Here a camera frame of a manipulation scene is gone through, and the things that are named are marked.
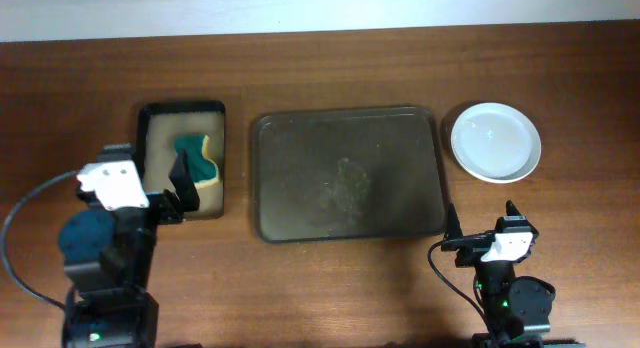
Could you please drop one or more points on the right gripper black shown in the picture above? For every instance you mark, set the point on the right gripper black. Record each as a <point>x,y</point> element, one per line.
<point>472,248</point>

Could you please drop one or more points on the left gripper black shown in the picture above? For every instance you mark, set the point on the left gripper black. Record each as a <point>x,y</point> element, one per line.
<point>170,206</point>

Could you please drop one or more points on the green yellow sponge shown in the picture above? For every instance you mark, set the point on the green yellow sponge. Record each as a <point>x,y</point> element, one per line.
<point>203,169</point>

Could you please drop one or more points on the light blue plate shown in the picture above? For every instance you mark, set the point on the light blue plate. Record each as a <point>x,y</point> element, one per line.
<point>495,143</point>

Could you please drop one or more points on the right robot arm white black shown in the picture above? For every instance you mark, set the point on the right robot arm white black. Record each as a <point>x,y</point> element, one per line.
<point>515,309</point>

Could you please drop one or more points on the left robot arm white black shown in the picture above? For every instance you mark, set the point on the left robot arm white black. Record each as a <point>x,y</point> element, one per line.
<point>108,250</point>

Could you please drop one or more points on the small black water tray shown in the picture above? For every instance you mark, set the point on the small black water tray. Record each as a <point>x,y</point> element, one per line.
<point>159,124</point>

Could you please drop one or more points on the large brown serving tray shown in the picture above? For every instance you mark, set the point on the large brown serving tray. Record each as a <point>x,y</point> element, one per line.
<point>367,173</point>

